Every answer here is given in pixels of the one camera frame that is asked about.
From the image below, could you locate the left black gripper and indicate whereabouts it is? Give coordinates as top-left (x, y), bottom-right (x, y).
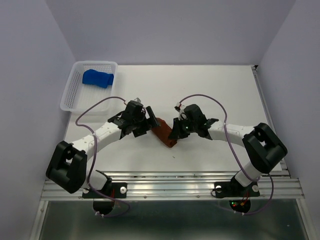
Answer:
top-left (132, 106), bottom-right (161, 138)

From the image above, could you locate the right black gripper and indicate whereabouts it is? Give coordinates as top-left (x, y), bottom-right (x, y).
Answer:
top-left (167, 116), bottom-right (197, 140)

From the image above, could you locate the brown towel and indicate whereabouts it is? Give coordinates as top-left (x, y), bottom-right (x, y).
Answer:
top-left (151, 117), bottom-right (178, 148)

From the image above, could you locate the blue towel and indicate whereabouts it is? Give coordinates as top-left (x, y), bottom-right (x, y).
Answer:
top-left (82, 69), bottom-right (115, 89)

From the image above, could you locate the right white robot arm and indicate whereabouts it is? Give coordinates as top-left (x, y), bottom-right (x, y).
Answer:
top-left (169, 103), bottom-right (288, 199)

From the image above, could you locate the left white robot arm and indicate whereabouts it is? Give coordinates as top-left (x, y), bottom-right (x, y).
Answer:
top-left (45, 100), bottom-right (160, 197)

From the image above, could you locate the white plastic basket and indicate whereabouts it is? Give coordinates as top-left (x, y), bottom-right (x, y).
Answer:
top-left (60, 60), bottom-right (118, 114)

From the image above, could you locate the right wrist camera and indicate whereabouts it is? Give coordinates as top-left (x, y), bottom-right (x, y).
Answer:
top-left (174, 102), bottom-right (187, 121)

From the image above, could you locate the aluminium rail frame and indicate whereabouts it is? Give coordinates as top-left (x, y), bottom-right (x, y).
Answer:
top-left (30, 65), bottom-right (319, 240)

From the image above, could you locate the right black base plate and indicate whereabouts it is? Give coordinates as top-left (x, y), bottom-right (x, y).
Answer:
top-left (211, 181), bottom-right (260, 199)

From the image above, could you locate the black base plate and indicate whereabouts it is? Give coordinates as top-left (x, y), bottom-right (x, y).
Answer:
top-left (211, 181), bottom-right (260, 199)
top-left (82, 182), bottom-right (128, 199)

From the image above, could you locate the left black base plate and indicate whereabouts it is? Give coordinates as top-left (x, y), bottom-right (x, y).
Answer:
top-left (82, 182), bottom-right (128, 199)

